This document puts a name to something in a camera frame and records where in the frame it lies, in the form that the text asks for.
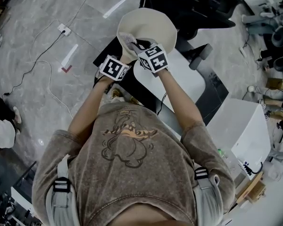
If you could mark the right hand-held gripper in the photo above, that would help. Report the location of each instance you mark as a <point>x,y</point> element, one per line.
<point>155,60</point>

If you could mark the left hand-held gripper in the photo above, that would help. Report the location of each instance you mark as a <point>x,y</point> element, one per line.
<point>114,67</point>

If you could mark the silver steel wool scrubber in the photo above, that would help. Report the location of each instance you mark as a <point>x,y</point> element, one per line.
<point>128,37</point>

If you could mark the cream white pan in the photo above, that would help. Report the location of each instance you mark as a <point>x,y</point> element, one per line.
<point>151,25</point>

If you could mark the person's right forearm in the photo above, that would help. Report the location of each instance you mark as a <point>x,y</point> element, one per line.
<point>179,98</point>

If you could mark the person's left forearm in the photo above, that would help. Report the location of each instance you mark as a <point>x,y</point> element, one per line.
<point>92,102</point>

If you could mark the person's tan shoe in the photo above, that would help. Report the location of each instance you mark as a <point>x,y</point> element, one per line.
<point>134,100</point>
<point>116,94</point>

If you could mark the white floor tape strip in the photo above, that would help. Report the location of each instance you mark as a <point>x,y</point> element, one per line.
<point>70,54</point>
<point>114,8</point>

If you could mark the red floor tape corner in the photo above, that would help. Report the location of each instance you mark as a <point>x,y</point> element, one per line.
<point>66,69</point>

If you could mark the grey chair armrest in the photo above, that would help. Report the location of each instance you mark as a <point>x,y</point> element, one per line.
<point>200,55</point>

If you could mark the white power strip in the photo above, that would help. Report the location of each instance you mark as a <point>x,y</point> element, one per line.
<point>64,29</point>

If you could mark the black office chair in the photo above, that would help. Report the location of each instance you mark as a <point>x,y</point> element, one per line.
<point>191,6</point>

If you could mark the brown printed t-shirt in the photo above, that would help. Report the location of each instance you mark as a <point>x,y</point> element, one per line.
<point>136,168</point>

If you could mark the white cabinet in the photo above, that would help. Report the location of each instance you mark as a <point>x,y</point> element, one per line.
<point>245,128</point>

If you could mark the green bottle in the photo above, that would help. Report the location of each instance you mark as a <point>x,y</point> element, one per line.
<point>222,152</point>

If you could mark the cardboard box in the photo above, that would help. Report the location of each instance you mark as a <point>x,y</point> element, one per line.
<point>275,83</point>

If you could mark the dark grey swivel chair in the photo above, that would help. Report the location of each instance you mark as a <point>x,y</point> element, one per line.
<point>281,35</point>

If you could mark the wooden stool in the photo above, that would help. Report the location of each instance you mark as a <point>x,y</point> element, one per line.
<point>252,189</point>

